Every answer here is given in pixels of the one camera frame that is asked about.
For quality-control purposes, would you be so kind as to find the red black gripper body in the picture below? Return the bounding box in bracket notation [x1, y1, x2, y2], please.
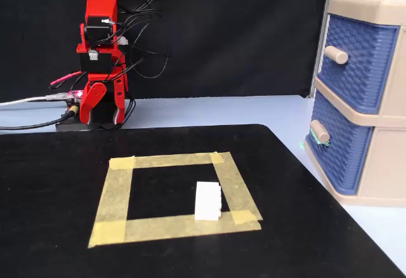
[75, 44, 128, 83]

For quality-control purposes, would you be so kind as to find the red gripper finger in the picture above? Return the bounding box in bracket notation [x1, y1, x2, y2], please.
[79, 81, 108, 124]
[110, 71, 129, 124]

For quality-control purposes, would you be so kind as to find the blue drawer green-taped handle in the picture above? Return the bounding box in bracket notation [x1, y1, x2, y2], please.
[304, 91, 374, 195]

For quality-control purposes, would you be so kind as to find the white cube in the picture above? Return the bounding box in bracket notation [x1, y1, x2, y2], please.
[193, 181, 222, 222]

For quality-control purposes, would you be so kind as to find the beige plastic drawer cabinet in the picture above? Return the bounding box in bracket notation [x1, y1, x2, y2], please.
[303, 0, 406, 208]

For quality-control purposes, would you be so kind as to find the controller board pink light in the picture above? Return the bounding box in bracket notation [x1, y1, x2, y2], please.
[64, 89, 85, 105]

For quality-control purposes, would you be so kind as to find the yellow masking tape strip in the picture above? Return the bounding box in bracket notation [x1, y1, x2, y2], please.
[209, 152, 263, 225]
[109, 151, 232, 170]
[94, 156, 136, 228]
[88, 209, 263, 249]

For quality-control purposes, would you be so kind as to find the black table mat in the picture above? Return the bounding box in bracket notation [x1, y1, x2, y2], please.
[0, 124, 406, 278]

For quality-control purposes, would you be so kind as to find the black backdrop cloth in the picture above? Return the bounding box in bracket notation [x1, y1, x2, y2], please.
[0, 0, 331, 103]

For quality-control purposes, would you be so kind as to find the green tape piece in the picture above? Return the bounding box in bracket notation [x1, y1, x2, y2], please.
[298, 128, 331, 149]

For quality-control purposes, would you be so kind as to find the red wire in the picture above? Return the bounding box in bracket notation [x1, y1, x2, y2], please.
[48, 70, 84, 88]

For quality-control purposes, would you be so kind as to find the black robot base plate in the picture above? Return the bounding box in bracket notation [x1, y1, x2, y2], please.
[55, 116, 128, 132]

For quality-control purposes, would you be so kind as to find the black power cable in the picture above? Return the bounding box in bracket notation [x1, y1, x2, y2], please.
[0, 105, 79, 131]

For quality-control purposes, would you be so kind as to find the white USB cable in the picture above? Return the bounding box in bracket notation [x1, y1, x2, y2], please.
[0, 93, 69, 110]

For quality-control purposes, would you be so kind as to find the aluminium frame post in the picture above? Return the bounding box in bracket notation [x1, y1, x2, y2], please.
[304, 0, 347, 98]

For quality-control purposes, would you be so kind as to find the blue drawer plain handle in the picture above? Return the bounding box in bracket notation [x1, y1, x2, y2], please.
[316, 14, 400, 115]

